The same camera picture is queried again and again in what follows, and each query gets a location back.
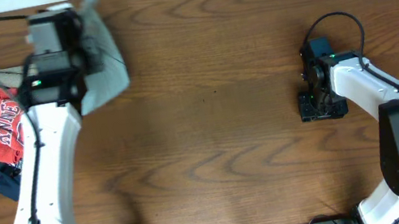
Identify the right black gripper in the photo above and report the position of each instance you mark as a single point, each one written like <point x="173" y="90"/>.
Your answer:
<point x="306" y="111"/>

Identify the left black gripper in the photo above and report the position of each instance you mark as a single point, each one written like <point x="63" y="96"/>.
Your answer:
<point x="81" y="47"/>

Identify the light blue t-shirt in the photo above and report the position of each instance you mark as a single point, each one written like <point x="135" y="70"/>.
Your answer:
<point x="107" y="75"/>

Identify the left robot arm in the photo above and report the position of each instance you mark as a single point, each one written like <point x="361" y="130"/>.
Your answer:
<point x="51" y="118"/>

